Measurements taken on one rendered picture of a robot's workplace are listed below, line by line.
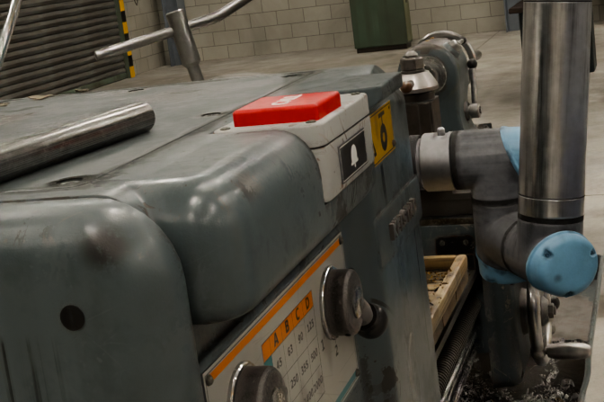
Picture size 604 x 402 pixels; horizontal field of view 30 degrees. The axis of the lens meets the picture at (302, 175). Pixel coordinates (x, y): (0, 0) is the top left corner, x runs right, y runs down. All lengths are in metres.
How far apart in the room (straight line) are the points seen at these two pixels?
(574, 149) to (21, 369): 0.82
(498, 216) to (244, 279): 0.84
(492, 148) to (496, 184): 0.04
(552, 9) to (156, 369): 0.80
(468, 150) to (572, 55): 0.20
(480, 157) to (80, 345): 0.89
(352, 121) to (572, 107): 0.52
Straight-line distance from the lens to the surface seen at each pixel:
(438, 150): 1.41
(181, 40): 1.28
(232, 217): 0.59
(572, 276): 1.30
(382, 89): 0.89
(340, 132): 0.76
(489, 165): 1.40
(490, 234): 1.41
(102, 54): 1.27
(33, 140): 0.70
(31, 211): 0.59
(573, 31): 1.28
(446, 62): 2.36
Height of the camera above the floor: 1.36
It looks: 11 degrees down
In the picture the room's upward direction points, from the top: 7 degrees counter-clockwise
